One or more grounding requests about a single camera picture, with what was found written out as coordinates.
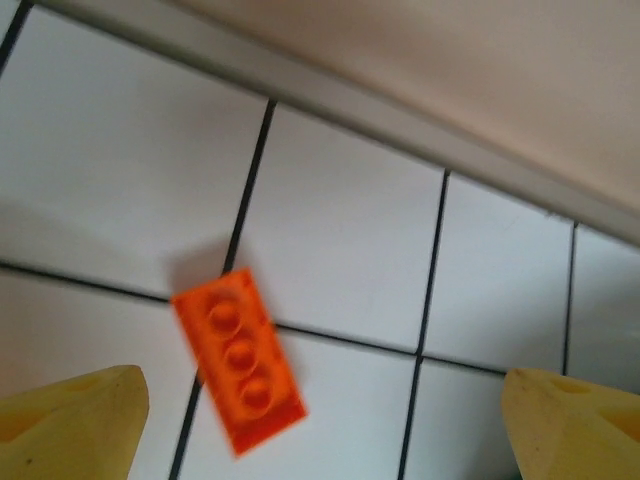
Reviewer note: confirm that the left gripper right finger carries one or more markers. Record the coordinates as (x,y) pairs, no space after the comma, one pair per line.
(575,435)

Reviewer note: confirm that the orange lego brick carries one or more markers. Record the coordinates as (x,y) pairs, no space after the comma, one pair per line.
(240,360)

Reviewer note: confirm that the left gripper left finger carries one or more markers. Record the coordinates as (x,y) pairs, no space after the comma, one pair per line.
(65,430)

